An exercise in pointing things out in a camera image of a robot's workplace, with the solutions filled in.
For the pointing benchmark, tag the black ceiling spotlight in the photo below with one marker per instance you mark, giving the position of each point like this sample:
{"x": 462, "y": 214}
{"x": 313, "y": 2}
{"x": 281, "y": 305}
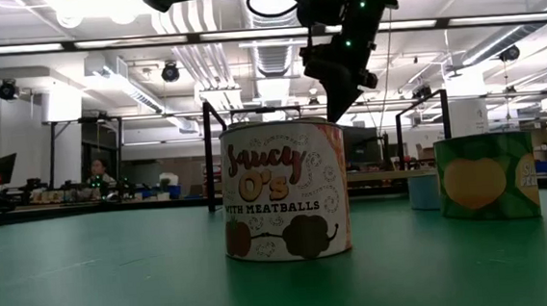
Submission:
{"x": 7, "y": 89}
{"x": 170, "y": 72}
{"x": 509, "y": 53}

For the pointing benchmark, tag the wooden shelf board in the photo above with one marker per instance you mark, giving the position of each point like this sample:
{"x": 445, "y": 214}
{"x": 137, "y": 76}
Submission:
{"x": 376, "y": 175}

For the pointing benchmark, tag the short blue salmon can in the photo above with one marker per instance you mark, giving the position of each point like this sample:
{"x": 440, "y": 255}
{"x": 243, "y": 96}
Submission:
{"x": 423, "y": 193}

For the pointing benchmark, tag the black metal shelf side frame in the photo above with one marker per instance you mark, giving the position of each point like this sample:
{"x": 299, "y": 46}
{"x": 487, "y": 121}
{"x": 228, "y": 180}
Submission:
{"x": 446, "y": 112}
{"x": 209, "y": 167}

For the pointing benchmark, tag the robot arm with green lights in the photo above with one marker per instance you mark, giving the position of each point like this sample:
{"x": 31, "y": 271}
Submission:
{"x": 124, "y": 187}

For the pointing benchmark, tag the cardboard box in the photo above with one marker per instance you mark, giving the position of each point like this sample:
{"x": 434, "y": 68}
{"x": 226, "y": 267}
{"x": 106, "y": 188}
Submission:
{"x": 428, "y": 153}

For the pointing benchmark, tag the black metal gantry frame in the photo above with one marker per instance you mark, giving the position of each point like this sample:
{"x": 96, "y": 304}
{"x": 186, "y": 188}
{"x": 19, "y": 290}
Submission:
{"x": 122, "y": 159}

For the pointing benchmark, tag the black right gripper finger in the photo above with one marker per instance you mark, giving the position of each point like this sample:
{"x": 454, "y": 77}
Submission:
{"x": 339, "y": 95}

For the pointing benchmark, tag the white pillar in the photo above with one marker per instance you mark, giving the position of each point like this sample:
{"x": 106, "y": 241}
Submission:
{"x": 469, "y": 115}

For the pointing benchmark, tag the green peaches can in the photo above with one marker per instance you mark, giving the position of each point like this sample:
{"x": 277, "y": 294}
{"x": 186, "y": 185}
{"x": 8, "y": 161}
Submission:
{"x": 473, "y": 182}

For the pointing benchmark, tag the blue storage bins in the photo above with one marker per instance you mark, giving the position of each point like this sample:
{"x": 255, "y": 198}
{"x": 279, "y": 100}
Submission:
{"x": 545, "y": 167}
{"x": 175, "y": 191}

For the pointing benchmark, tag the white container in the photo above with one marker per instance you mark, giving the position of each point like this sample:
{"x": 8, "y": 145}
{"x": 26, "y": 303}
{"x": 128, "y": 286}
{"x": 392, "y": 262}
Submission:
{"x": 168, "y": 179}

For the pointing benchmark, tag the person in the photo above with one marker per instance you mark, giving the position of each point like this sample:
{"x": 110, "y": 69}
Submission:
{"x": 99, "y": 170}

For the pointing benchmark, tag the green table mat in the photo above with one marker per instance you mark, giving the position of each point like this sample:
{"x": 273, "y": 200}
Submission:
{"x": 118, "y": 279}

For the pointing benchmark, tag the black monitor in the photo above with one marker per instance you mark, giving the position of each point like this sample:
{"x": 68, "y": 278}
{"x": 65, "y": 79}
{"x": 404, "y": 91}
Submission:
{"x": 362, "y": 144}

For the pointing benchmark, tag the Saucy O's meatballs can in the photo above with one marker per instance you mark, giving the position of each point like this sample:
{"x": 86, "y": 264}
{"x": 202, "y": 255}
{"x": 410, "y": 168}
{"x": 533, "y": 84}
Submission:
{"x": 281, "y": 196}

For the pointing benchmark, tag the black aluminium table frame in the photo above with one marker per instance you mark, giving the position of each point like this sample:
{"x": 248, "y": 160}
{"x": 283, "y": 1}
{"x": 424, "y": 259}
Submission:
{"x": 65, "y": 213}

